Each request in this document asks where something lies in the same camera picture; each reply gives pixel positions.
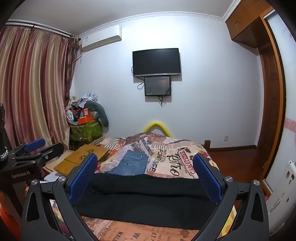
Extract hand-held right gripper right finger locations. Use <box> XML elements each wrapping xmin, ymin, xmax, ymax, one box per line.
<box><xmin>192</xmin><ymin>153</ymin><xmax>270</xmax><ymax>241</ymax></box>

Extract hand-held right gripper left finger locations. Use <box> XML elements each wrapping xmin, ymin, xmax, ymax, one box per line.
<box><xmin>21</xmin><ymin>153</ymin><xmax>102</xmax><ymax>241</ymax></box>

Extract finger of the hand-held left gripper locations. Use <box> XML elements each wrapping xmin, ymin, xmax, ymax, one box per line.
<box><xmin>10</xmin><ymin>138</ymin><xmax>47</xmax><ymax>160</ymax></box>
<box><xmin>14</xmin><ymin>142</ymin><xmax>65</xmax><ymax>167</ymax></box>

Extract black pants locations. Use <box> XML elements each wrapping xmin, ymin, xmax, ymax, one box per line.
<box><xmin>74</xmin><ymin>174</ymin><xmax>222</xmax><ymax>226</ymax></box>

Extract wooden lap desk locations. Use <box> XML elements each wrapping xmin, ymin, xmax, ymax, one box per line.
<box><xmin>54</xmin><ymin>144</ymin><xmax>109</xmax><ymax>176</ymax></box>

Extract printed blanket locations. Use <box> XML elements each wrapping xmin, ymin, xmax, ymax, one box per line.
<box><xmin>50</xmin><ymin>132</ymin><xmax>236</xmax><ymax>241</ymax></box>

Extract green patterned storage box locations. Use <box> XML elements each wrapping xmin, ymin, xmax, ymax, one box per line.
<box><xmin>69</xmin><ymin>119</ymin><xmax>103</xmax><ymax>143</ymax></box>

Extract orange cloth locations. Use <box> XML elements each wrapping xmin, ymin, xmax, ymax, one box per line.
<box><xmin>0</xmin><ymin>190</ymin><xmax>23</xmax><ymax>241</ymax></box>

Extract orange box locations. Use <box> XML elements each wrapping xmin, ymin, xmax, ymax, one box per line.
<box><xmin>77</xmin><ymin>116</ymin><xmax>95</xmax><ymax>124</ymax></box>

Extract blue jeans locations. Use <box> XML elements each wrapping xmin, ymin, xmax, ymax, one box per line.
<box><xmin>109</xmin><ymin>149</ymin><xmax>148</xmax><ymax>176</ymax></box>

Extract striped pink curtain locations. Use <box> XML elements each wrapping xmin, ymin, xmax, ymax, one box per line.
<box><xmin>0</xmin><ymin>24</ymin><xmax>78</xmax><ymax>153</ymax></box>

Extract pile of clothes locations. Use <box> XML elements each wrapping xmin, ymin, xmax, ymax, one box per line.
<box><xmin>66</xmin><ymin>92</ymin><xmax>99</xmax><ymax>109</ymax></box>

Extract yellow curved object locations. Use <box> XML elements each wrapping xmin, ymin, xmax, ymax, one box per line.
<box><xmin>143</xmin><ymin>120</ymin><xmax>171</xmax><ymax>136</ymax></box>

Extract brown wooden door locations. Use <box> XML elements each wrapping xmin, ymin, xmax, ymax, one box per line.
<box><xmin>257</xmin><ymin>45</ymin><xmax>275</xmax><ymax>151</ymax></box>

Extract dark curtain rod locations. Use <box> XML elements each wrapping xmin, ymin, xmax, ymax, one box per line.
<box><xmin>5</xmin><ymin>20</ymin><xmax>79</xmax><ymax>39</ymax></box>

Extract white air conditioner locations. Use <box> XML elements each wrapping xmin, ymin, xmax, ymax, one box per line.
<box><xmin>80</xmin><ymin>25</ymin><xmax>122</xmax><ymax>52</ymax></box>

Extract wooden overhead cabinet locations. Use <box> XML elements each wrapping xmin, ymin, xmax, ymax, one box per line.
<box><xmin>225</xmin><ymin>0</ymin><xmax>274</xmax><ymax>49</ymax></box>

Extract small black wall monitor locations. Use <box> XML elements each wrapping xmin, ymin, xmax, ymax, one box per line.
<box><xmin>144</xmin><ymin>76</ymin><xmax>171</xmax><ymax>96</ymax></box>

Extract large black wall television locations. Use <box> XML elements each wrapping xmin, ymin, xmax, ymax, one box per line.
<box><xmin>132</xmin><ymin>48</ymin><xmax>181</xmax><ymax>77</ymax></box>

